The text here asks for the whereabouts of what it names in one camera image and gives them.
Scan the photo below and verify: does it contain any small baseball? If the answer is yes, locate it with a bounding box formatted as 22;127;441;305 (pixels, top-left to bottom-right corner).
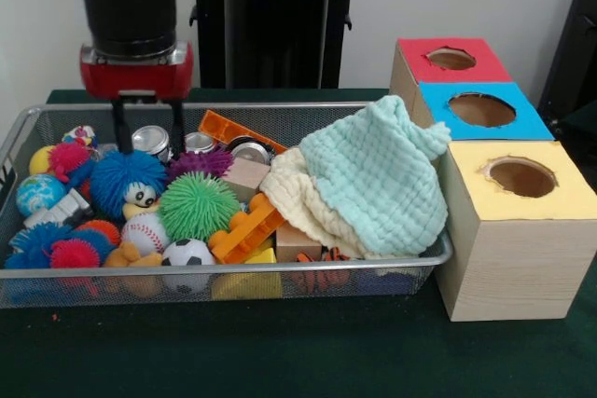
120;212;172;257

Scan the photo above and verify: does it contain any mint waffle cloth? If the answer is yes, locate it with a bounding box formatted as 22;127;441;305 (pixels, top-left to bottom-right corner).
298;94;452;257

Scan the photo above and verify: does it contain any orange flat toy plate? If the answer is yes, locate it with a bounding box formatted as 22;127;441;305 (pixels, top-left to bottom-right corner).
199;109;288;153

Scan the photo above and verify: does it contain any dark green table cloth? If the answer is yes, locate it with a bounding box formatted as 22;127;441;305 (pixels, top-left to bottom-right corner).
0;88;597;398

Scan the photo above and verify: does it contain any globe print ball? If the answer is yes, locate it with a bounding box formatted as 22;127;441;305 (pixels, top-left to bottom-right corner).
16;173;68;218

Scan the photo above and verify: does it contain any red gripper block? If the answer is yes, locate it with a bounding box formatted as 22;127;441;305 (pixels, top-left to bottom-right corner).
78;41;195;157

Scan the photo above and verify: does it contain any black chair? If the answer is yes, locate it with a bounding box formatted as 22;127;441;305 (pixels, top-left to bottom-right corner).
535;0;597;138

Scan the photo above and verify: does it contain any blue spiky toy with eyes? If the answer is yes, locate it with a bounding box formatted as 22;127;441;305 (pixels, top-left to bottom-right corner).
89;150;167;213

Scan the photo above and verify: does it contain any small soccer ball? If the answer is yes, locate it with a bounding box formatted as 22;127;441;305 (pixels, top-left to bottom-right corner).
161;238;216;295

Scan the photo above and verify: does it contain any purple spiky ball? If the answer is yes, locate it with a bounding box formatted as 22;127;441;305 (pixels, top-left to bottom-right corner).
165;145;234;185

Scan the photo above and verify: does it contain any wire mesh bin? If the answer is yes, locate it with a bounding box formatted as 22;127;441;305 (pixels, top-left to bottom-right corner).
0;100;454;309

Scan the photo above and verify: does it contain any silver drink can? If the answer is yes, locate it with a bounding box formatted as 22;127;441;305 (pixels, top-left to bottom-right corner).
132;125;173;165

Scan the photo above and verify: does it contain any green spiky ball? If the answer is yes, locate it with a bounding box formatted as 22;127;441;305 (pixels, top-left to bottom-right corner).
158;172;243;243

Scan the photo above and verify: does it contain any orange toy brick with pegs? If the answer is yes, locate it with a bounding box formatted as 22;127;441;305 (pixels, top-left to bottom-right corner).
208;192;286;265

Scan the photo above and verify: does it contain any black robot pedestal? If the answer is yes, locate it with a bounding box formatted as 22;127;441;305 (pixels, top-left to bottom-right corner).
179;0;377;89

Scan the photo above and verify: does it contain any cream waffle cloth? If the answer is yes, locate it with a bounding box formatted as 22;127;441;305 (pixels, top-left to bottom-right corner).
258;146;374;259

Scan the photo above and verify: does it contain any wooden box with three holes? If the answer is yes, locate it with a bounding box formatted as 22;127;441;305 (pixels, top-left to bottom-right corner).
387;36;597;323

